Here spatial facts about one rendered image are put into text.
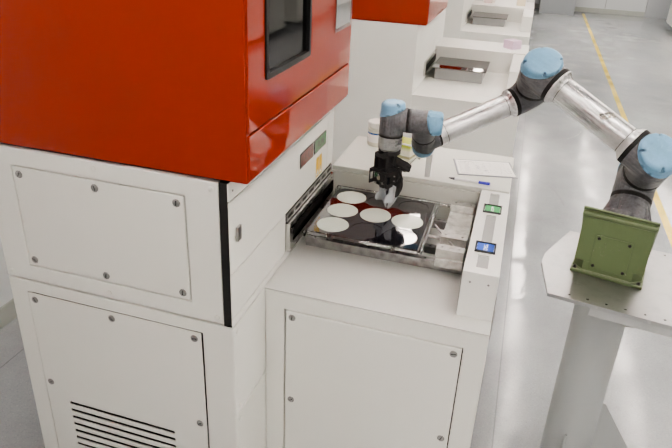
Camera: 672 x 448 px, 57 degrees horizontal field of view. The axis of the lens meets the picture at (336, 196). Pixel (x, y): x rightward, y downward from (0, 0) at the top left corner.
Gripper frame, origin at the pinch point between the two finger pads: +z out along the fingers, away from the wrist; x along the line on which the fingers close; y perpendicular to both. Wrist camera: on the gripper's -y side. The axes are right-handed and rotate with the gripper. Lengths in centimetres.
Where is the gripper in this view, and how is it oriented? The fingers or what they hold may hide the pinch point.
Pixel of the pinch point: (388, 203)
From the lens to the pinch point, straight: 205.2
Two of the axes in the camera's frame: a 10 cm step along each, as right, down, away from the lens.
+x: 7.3, 3.1, -6.1
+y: -6.8, 2.8, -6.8
